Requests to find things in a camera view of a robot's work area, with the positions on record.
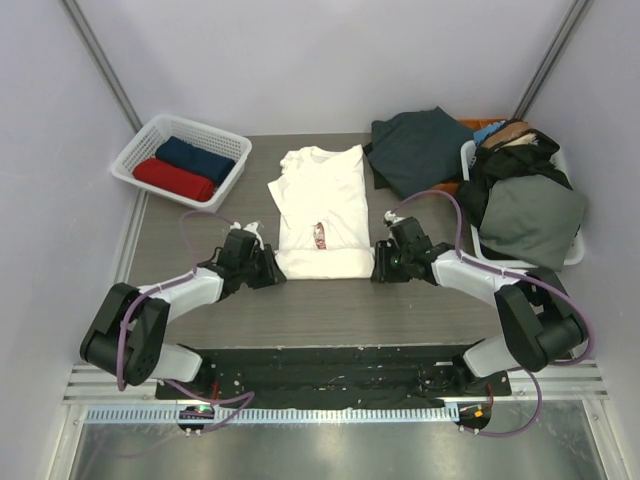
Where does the white floral print t-shirt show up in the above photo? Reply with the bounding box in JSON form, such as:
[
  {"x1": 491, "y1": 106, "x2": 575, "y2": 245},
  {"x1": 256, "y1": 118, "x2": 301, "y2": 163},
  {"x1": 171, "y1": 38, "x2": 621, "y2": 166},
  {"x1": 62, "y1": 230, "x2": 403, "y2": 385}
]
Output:
[{"x1": 268, "y1": 144, "x2": 374, "y2": 280}]

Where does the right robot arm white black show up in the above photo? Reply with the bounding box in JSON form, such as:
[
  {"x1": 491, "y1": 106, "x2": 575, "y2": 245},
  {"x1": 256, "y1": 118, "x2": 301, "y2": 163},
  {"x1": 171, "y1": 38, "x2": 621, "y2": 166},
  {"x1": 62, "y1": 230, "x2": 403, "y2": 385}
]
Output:
[{"x1": 371, "y1": 212, "x2": 589, "y2": 395}]

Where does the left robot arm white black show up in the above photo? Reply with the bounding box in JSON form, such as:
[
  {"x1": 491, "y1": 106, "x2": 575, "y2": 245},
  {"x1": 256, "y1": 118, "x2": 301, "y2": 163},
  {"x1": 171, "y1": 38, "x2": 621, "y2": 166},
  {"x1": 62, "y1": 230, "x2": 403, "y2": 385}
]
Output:
[{"x1": 79, "y1": 226, "x2": 286, "y2": 399}]

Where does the orange plastic tray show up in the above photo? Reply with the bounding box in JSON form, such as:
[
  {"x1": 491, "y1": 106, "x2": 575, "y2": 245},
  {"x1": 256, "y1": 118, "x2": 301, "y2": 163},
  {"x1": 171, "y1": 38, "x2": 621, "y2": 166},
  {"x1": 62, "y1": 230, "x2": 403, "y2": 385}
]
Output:
[{"x1": 433, "y1": 118, "x2": 507, "y2": 195}]

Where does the rolled navy blue t-shirt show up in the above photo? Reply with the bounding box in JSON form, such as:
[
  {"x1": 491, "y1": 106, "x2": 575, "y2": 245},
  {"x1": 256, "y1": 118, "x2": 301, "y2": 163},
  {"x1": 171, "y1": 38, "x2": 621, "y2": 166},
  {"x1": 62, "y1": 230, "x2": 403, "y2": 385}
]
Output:
[{"x1": 155, "y1": 137, "x2": 236, "y2": 187}]

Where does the rolled red t-shirt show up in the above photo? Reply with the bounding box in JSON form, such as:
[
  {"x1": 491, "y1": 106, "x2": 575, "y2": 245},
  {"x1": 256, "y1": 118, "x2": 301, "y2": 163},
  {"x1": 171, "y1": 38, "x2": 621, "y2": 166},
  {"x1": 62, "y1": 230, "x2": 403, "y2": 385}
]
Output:
[{"x1": 133, "y1": 158, "x2": 216, "y2": 202}]

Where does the dark teal folded t-shirt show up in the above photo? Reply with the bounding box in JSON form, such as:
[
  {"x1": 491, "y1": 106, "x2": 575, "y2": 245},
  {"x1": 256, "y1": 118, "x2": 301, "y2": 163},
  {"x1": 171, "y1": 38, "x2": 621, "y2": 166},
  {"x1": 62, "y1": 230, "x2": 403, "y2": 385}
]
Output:
[{"x1": 364, "y1": 107, "x2": 473, "y2": 199}]

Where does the white plastic lattice basket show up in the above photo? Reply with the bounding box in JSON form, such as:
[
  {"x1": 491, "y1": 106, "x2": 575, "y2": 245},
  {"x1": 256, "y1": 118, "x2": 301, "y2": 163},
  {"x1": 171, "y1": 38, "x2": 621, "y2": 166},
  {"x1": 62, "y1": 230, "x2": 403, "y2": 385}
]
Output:
[{"x1": 111, "y1": 114, "x2": 253, "y2": 212}]

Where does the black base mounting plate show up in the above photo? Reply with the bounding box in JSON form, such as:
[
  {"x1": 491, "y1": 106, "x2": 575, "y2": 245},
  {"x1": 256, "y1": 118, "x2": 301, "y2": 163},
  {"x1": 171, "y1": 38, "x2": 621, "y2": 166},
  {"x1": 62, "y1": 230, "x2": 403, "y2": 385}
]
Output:
[{"x1": 155, "y1": 345, "x2": 511, "y2": 410}]

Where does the white plastic laundry bin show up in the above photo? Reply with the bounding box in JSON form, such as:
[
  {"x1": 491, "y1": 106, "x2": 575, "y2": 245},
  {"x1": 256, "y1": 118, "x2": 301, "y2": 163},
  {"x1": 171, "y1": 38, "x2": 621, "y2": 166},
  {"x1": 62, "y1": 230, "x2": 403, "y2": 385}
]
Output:
[{"x1": 459, "y1": 138, "x2": 586, "y2": 271}]

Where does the grey green t-shirt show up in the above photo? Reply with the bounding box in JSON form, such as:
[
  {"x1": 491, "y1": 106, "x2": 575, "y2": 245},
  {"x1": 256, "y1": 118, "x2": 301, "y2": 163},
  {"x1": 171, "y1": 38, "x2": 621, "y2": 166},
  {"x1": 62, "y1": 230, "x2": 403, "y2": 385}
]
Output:
[{"x1": 479, "y1": 175, "x2": 589, "y2": 273}]

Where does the blue cloth in bin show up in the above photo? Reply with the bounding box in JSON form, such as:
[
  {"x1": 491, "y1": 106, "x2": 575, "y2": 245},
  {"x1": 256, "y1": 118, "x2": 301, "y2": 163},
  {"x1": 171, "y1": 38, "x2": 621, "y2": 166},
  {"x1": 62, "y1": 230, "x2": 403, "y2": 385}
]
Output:
[{"x1": 473, "y1": 120, "x2": 506, "y2": 146}]

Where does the black crumpled garment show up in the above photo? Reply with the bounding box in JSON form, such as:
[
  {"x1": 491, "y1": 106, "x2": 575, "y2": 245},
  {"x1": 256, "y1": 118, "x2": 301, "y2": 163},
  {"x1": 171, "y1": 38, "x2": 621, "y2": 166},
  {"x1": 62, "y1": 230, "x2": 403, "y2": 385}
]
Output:
[{"x1": 455, "y1": 130, "x2": 572, "y2": 228}]

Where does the tan beige garment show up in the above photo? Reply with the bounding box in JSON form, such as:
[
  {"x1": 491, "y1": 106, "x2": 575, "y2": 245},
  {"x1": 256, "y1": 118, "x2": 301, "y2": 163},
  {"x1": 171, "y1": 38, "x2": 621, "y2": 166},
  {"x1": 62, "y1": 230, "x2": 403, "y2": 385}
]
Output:
[{"x1": 480, "y1": 120, "x2": 538, "y2": 151}]

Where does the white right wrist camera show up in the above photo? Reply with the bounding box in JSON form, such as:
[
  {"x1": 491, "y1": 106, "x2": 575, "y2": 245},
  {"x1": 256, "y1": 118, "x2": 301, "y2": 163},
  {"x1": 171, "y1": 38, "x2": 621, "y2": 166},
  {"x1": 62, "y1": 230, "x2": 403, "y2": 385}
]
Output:
[{"x1": 383, "y1": 211, "x2": 404, "y2": 227}]

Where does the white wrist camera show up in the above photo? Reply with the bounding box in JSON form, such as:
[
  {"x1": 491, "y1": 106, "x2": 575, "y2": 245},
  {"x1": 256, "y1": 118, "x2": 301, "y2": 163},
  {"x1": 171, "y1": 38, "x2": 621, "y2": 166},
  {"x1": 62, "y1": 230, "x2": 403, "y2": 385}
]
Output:
[
  {"x1": 383, "y1": 211, "x2": 404, "y2": 227},
  {"x1": 230, "y1": 221, "x2": 264, "y2": 249}
]

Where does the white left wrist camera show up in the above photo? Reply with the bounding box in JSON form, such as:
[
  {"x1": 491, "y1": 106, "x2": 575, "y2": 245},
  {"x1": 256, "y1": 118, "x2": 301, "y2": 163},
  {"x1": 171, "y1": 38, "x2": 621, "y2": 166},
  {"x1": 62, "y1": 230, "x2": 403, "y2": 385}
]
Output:
[{"x1": 230, "y1": 221, "x2": 264, "y2": 249}]

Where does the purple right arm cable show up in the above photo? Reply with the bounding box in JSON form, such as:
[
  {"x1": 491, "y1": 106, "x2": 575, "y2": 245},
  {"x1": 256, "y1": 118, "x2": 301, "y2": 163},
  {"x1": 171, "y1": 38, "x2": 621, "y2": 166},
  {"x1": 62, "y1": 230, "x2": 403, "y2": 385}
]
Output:
[{"x1": 384, "y1": 190, "x2": 596, "y2": 439}]

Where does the slotted white cable duct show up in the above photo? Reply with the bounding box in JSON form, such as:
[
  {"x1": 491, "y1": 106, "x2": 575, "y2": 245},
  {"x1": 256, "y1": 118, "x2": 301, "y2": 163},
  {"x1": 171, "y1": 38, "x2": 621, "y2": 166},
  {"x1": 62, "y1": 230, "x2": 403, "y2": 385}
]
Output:
[{"x1": 84, "y1": 403, "x2": 459, "y2": 425}]

